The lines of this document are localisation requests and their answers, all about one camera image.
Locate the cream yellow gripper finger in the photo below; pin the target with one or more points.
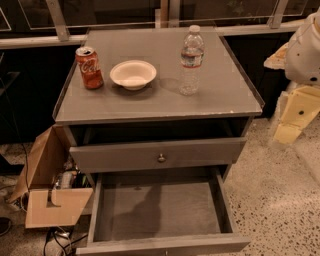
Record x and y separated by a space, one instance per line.
302 106

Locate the clear plastic water bottle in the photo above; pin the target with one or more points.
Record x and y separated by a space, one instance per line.
191 56

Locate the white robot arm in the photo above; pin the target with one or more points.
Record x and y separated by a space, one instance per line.
300 59

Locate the grey top drawer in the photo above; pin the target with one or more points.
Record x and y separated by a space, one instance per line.
143 156

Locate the round metal drawer knob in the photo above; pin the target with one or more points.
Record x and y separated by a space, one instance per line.
161 158

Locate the grey wooden drawer cabinet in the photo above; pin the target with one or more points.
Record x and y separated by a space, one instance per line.
223 106

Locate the grey open middle drawer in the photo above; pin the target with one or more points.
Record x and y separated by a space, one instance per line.
164 212

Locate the white paper bowl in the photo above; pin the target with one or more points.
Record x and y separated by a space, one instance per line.
133 74

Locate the red cola can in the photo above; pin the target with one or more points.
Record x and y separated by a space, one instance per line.
87 60

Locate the open cardboard box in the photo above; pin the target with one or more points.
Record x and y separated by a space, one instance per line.
49 207

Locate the metal window railing frame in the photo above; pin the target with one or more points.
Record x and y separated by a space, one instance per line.
42 23

